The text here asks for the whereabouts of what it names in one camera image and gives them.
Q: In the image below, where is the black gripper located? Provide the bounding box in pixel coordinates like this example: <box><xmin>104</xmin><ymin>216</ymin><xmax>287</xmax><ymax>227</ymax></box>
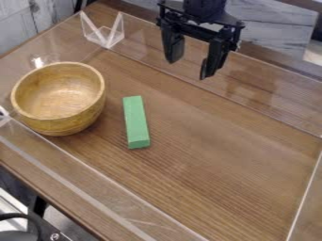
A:
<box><xmin>157</xmin><ymin>0</ymin><xmax>245</xmax><ymax>80</ymax></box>

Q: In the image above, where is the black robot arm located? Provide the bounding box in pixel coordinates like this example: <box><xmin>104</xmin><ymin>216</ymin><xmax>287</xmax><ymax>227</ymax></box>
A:
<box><xmin>156</xmin><ymin>0</ymin><xmax>245</xmax><ymax>80</ymax></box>

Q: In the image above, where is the green rectangular block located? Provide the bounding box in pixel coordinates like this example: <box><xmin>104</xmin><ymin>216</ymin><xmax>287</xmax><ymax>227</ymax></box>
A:
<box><xmin>122</xmin><ymin>96</ymin><xmax>149</xmax><ymax>149</ymax></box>

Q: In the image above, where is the brown wooden bowl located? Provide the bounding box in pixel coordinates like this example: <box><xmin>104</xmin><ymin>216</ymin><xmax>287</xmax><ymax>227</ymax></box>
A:
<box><xmin>10</xmin><ymin>61</ymin><xmax>106</xmax><ymax>137</ymax></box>

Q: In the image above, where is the black table leg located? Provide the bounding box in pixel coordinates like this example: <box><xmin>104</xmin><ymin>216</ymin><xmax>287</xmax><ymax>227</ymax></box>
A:
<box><xmin>32</xmin><ymin>196</ymin><xmax>48</xmax><ymax>217</ymax></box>

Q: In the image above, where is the clear acrylic corner bracket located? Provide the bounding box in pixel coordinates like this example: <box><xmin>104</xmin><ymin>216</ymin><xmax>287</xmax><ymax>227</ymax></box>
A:
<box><xmin>78</xmin><ymin>12</ymin><xmax>124</xmax><ymax>49</ymax></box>

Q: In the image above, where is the clear acrylic barrier wall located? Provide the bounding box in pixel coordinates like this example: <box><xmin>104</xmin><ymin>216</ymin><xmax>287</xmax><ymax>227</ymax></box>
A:
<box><xmin>0</xmin><ymin>17</ymin><xmax>322</xmax><ymax>241</ymax></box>

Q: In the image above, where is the black table clamp mount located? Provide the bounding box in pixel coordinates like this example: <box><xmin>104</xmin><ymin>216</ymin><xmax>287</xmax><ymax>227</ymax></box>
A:
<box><xmin>26</xmin><ymin>214</ymin><xmax>73</xmax><ymax>241</ymax></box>

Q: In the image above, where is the black cable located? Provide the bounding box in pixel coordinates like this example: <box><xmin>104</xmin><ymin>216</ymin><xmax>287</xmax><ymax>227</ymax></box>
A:
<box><xmin>0</xmin><ymin>212</ymin><xmax>42</xmax><ymax>241</ymax></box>

